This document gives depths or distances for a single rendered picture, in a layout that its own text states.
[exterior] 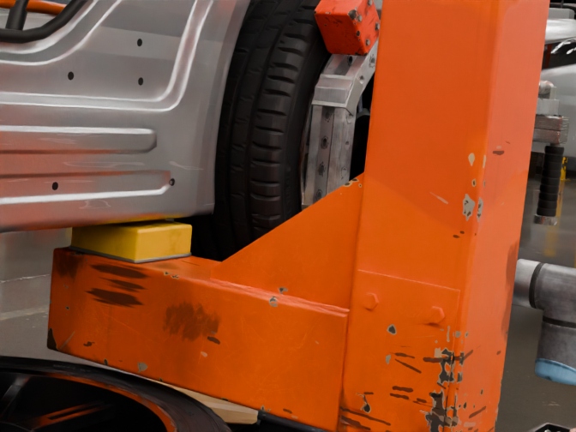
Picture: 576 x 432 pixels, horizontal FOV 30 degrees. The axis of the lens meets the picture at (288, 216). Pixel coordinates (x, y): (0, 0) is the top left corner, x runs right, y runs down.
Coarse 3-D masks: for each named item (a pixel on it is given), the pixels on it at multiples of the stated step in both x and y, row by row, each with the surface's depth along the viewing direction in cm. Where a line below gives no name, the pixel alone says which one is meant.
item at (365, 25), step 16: (336, 0) 174; (352, 0) 172; (368, 0) 173; (320, 16) 173; (336, 16) 172; (352, 16) 170; (368, 16) 174; (336, 32) 174; (352, 32) 173; (368, 32) 175; (336, 48) 177; (352, 48) 176; (368, 48) 176
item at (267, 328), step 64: (64, 256) 163; (192, 256) 168; (256, 256) 147; (320, 256) 141; (64, 320) 164; (128, 320) 157; (192, 320) 151; (256, 320) 145; (320, 320) 139; (192, 384) 151; (256, 384) 145; (320, 384) 140
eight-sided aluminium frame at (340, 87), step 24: (336, 72) 177; (360, 72) 175; (336, 96) 173; (312, 120) 176; (336, 120) 173; (312, 144) 176; (336, 144) 173; (312, 168) 176; (336, 168) 174; (312, 192) 176
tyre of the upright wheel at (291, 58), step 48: (288, 0) 184; (240, 48) 180; (288, 48) 176; (240, 96) 177; (288, 96) 174; (240, 144) 176; (288, 144) 175; (240, 192) 178; (288, 192) 177; (192, 240) 189; (240, 240) 182
